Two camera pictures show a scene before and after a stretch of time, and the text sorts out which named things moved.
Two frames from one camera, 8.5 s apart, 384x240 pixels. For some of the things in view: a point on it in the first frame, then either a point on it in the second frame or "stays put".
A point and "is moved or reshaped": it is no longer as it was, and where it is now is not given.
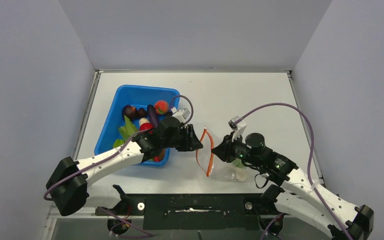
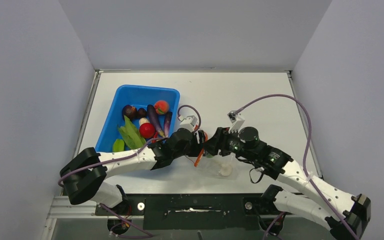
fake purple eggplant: (152, 115) stays put
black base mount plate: (197, 211) stays put
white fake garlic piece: (241, 175) -> (226, 170)
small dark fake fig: (142, 113) stays put
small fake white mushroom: (143, 120) stays put
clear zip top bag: (214, 165) is moved or reshaped
